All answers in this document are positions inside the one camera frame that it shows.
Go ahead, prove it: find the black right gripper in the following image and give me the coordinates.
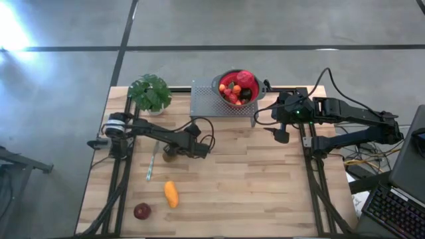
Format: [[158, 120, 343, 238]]
[[264, 92, 315, 144]]

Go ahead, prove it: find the brown-green toy kiwi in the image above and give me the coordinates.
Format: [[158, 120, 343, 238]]
[[162, 151, 179, 163]]

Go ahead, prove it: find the big bright red apple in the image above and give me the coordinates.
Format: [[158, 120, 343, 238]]
[[236, 70, 256, 88]]

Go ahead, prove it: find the dark red toy apple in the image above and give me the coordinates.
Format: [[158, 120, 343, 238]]
[[133, 202, 153, 220]]

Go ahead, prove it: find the silver table knife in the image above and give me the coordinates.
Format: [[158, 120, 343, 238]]
[[145, 141, 161, 182]]

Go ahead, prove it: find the grey perforated metal stand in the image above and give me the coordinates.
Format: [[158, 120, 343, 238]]
[[189, 78, 260, 127]]

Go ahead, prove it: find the green potted plant white pot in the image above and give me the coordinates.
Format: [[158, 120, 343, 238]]
[[127, 73, 173, 116]]

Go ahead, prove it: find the red colander bowl grey rim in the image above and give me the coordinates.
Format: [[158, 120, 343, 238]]
[[212, 68, 268, 109]]

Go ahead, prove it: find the white paper sheet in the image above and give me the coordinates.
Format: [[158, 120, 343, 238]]
[[347, 172, 370, 218]]

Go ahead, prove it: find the dark grey laptop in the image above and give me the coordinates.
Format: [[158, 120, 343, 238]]
[[388, 104, 425, 204]]

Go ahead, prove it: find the black backlit keyboard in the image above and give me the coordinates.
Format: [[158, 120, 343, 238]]
[[361, 181, 425, 239]]

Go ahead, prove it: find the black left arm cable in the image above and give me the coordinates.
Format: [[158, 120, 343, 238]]
[[132, 116, 216, 154]]

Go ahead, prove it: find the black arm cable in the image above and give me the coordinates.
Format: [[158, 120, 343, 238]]
[[132, 116, 216, 154], [254, 67, 383, 127]]

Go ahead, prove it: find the black aluminium table frame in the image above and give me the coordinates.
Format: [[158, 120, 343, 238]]
[[75, 86, 358, 237]]

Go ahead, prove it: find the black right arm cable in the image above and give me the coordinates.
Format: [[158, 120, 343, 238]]
[[254, 67, 383, 127]]

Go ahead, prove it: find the yellow cable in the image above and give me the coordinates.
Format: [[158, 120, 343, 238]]
[[343, 147, 402, 167]]

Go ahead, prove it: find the white cable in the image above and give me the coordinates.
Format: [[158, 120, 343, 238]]
[[335, 124, 412, 142]]

